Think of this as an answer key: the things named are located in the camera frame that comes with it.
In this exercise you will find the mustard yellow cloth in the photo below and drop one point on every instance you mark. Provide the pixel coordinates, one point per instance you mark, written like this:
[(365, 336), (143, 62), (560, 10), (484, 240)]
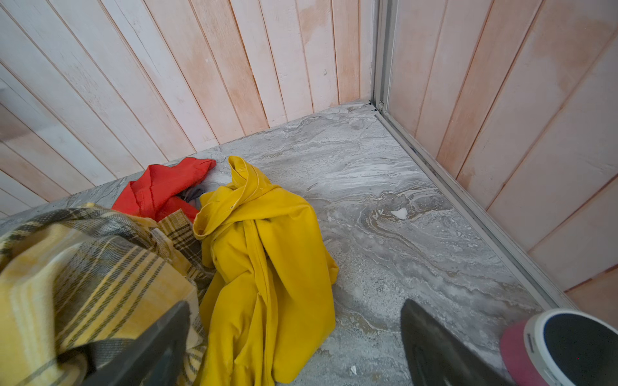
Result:
[(270, 304)]

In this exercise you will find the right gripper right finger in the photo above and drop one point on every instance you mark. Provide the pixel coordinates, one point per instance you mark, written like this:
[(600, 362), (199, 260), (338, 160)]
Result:
[(436, 357)]

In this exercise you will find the red cloth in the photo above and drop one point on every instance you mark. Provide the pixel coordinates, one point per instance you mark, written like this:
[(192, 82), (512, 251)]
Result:
[(156, 194)]

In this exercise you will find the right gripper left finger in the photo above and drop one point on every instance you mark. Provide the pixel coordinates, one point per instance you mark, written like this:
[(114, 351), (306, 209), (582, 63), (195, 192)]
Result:
[(155, 358)]

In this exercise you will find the yellow plaid cloth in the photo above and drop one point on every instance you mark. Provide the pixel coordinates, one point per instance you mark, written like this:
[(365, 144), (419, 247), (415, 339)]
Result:
[(79, 285)]

